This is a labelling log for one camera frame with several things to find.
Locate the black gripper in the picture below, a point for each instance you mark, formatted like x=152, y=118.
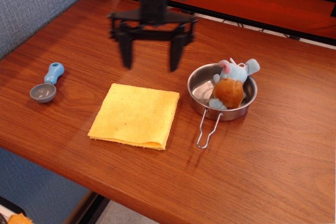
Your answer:
x=152, y=21

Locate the stainless steel pan with handle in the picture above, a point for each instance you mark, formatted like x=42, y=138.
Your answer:
x=200, y=86

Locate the plush bunny toy with carrot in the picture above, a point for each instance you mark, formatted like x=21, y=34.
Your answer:
x=228, y=92

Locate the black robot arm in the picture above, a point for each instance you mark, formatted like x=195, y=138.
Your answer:
x=152, y=21

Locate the folded yellow cloth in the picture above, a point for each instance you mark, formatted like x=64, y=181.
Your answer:
x=135, y=116

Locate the blue and grey measuring scoop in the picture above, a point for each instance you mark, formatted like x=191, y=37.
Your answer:
x=46, y=92

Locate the orange fuzzy object at corner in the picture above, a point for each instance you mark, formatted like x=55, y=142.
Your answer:
x=16, y=219

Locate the orange panel with black frame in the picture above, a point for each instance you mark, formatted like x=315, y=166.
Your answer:
x=308, y=19

